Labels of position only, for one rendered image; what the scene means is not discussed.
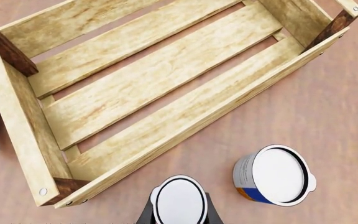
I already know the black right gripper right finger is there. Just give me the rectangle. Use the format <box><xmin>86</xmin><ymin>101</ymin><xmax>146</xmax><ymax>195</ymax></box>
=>
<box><xmin>204</xmin><ymin>192</ymin><xmax>226</xmax><ymax>224</ymax></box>

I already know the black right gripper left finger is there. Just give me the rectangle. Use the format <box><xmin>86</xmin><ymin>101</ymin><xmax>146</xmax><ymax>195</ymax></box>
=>
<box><xmin>136</xmin><ymin>194</ymin><xmax>157</xmax><ymax>224</ymax></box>

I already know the wooden slat tray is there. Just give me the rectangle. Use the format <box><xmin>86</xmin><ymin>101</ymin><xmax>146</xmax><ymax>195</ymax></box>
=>
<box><xmin>0</xmin><ymin>0</ymin><xmax>358</xmax><ymax>209</ymax></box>

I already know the white-lidded tin with blue label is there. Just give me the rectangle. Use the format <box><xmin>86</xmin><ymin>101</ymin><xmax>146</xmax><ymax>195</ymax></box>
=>
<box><xmin>232</xmin><ymin>144</ymin><xmax>318</xmax><ymax>207</ymax></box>

